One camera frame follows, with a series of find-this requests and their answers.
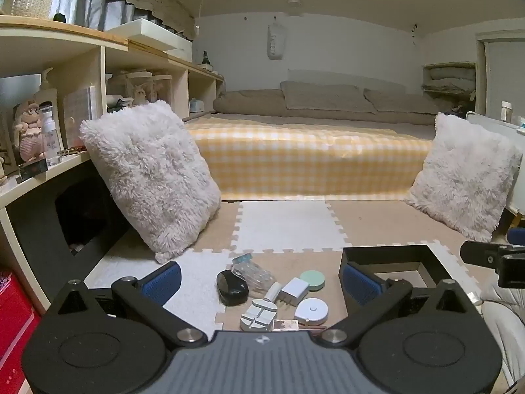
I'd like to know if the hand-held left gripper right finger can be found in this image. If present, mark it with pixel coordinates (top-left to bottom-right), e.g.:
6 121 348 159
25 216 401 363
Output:
318 263 482 347

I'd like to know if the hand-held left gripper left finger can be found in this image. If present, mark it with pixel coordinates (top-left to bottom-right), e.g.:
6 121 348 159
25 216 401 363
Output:
43 262 208 347

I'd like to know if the green round tin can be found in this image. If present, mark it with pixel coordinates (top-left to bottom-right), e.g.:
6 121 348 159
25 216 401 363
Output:
300 270 326 292

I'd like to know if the black storage box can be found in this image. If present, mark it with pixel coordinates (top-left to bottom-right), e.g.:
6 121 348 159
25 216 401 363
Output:
337 244 452 325

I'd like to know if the white round tape measure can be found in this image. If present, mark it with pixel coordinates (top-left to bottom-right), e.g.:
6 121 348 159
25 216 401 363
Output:
294 297 329 326

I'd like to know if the white plug charger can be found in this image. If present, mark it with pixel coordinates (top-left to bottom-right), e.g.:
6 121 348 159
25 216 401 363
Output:
278 278 310 308

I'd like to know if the black computer mouse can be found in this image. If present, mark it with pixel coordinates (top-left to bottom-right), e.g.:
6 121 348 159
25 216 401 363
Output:
216 270 249 307

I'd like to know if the clear plastic case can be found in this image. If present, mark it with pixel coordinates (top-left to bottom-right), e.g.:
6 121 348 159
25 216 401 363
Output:
231 254 275 298

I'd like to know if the white slotted plastic tool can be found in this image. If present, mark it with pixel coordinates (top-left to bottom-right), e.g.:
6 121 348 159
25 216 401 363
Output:
240 297 280 332

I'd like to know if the fluffy white pillow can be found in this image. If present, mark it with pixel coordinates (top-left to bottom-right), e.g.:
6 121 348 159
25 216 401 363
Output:
406 112 523 243
79 100 222 264

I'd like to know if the person's cream clothed leg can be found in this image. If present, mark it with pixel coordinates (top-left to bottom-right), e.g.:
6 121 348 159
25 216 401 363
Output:
478 285 525 394

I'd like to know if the foam puzzle floor mat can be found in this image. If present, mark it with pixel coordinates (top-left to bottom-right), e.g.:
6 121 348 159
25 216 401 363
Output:
84 199 493 337

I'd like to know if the white side cabinet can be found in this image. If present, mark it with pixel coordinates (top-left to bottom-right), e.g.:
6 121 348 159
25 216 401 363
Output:
465 111 525 216

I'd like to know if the yellow checked bed cover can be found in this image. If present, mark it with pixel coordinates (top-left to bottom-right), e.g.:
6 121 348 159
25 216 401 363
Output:
182 117 435 202

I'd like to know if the red plastic crate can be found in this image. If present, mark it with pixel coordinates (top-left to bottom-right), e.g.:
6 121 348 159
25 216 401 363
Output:
0 271 42 364

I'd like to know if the brown bed pillow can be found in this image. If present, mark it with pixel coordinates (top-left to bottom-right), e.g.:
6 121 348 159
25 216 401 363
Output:
363 88 439 116
280 81 378 114

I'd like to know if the stack of folded blankets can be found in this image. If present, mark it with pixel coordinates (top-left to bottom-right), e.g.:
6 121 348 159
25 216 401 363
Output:
422 62 476 101

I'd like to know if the small black box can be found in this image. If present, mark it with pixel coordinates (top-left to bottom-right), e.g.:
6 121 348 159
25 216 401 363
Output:
16 160 48 181

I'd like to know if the clear plastic bottle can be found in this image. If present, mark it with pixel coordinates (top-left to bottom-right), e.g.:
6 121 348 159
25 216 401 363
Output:
39 109 60 167

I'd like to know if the checked notebook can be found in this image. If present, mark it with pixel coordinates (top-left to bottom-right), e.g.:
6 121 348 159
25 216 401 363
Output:
63 86 99 148

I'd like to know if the clear glass jar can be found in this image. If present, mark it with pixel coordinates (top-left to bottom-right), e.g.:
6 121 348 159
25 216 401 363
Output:
125 72 154 105
153 75 173 103

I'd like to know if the pink knitted doll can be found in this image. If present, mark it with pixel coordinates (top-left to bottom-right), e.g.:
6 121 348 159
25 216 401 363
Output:
12 99 48 163

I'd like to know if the cream pump lotion bottle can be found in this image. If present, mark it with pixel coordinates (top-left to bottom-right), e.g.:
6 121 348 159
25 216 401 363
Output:
35 68 64 152

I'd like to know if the wooden shelf unit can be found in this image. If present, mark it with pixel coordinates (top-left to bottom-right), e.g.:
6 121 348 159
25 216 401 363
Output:
0 14 226 325

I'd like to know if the white flat storage box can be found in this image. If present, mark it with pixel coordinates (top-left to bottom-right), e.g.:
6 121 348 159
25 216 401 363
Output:
107 18 193 61

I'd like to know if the grey fabric bin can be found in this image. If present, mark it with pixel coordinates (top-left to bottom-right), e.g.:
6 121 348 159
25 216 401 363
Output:
104 0 126 29
53 0 87 27
84 0 108 31

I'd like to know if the white hanging wall pouch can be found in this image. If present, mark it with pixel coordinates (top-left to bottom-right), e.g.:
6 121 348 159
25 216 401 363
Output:
267 22 284 61

